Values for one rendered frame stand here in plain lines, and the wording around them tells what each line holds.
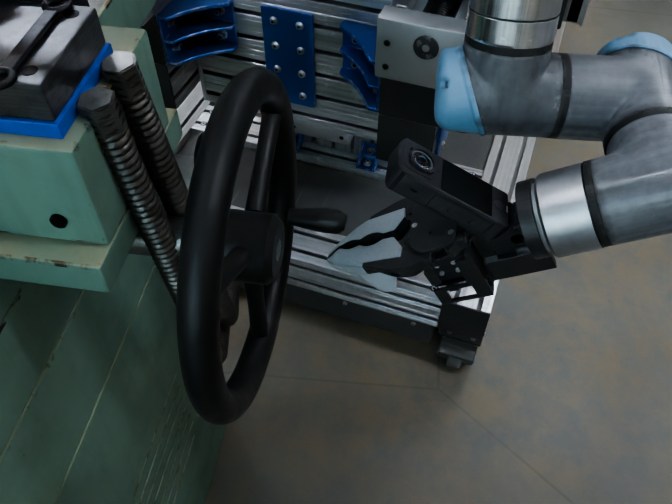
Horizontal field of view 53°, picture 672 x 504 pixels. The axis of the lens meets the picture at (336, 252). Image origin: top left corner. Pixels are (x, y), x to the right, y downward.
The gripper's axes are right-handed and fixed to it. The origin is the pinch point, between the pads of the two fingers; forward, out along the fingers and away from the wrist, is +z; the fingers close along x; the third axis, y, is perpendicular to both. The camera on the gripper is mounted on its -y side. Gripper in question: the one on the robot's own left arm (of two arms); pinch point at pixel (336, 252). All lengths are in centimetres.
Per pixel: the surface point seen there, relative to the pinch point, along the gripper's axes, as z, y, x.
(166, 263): 6.4, -13.8, -10.4
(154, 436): 36.6, 16.9, -8.3
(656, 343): -18, 94, 44
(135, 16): 13.6, -23.7, 16.9
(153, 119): 0.8, -23.6, -6.0
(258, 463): 50, 55, 5
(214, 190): -6.2, -21.6, -14.1
